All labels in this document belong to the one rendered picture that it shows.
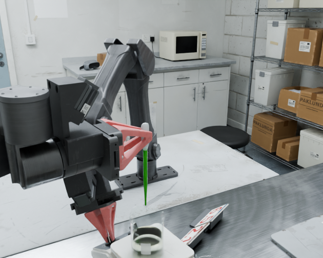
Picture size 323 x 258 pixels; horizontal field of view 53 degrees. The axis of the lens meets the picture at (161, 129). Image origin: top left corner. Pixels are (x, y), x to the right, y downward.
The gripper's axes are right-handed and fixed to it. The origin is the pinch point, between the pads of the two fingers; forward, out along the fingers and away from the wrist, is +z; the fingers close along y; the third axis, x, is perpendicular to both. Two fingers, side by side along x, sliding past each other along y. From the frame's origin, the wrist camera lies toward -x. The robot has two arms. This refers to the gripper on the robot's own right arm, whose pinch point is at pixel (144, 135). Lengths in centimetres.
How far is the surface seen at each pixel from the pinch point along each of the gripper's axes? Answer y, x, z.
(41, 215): 35.9, 32.6, -8.3
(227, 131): 94, 59, 132
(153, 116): 212, 85, 157
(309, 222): -9, 30, 44
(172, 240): -0.9, 23.1, 5.7
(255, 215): 1.7, 31.7, 36.5
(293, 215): -4, 32, 45
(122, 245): 3.7, 23.2, -2.6
